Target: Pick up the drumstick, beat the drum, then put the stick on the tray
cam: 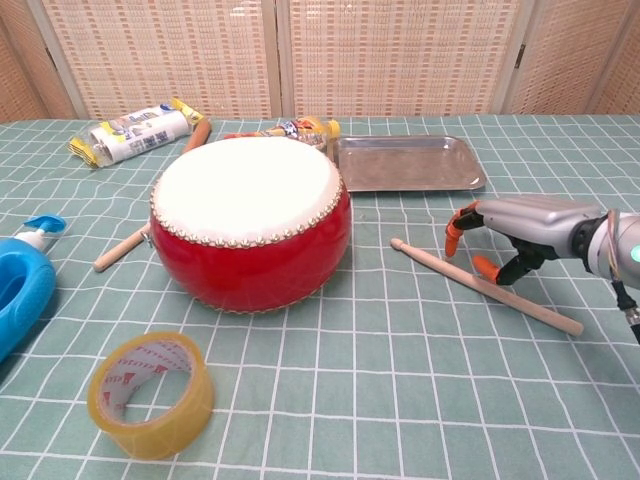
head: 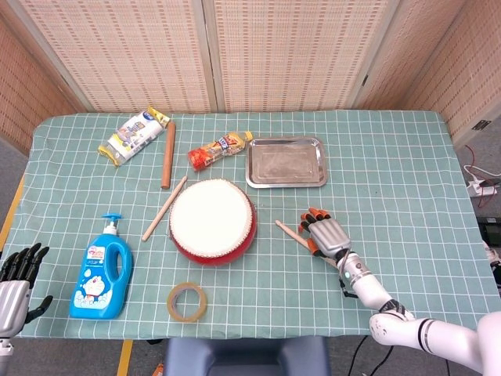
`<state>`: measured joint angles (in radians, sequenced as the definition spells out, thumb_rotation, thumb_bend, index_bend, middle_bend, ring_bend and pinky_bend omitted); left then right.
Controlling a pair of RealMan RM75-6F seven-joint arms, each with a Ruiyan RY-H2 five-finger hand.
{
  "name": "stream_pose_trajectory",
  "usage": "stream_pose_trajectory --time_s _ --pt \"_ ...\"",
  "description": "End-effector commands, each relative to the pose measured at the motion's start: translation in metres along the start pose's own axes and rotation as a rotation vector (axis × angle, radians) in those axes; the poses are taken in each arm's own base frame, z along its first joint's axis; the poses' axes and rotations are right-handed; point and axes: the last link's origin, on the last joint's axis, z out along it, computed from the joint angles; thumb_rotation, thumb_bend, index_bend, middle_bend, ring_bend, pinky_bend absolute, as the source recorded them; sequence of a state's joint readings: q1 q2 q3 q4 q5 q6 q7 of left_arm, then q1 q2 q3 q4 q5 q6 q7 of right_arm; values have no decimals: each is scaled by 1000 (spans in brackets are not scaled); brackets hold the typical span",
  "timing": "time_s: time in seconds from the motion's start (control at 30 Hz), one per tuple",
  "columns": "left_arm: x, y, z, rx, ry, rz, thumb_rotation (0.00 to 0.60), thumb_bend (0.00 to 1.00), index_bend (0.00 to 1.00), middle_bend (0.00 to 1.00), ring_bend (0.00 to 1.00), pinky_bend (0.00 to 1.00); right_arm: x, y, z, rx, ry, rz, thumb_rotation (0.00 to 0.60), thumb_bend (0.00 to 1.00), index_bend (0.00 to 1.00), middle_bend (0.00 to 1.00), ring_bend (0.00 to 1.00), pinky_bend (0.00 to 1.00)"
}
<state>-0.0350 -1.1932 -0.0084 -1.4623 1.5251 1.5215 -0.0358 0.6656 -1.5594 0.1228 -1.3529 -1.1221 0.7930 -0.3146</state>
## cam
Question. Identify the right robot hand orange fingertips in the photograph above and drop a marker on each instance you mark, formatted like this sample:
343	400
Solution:
540	222

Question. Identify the light wooden drumstick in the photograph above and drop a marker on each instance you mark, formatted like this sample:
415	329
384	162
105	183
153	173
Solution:
117	254
525	306

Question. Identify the stainless steel tray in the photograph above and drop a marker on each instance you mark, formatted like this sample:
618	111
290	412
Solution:
405	165

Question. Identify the red drum white skin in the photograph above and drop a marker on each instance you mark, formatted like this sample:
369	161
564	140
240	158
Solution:
250	260

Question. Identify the bamboo folding screen panel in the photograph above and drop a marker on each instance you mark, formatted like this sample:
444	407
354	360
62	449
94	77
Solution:
560	55
165	55
625	70
20	65
400	55

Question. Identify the green checked tablecloth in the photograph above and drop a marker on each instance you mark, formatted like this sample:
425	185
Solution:
400	375

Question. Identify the orange yellow snack pack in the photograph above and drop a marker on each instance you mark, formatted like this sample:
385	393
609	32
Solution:
300	129

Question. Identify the white snack pack yellow ends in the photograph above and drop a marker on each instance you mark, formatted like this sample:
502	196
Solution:
140	135

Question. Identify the clear packing tape roll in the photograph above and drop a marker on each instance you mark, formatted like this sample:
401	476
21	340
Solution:
150	435

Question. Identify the blue pump detergent bottle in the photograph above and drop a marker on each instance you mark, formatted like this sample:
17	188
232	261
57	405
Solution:
25	285

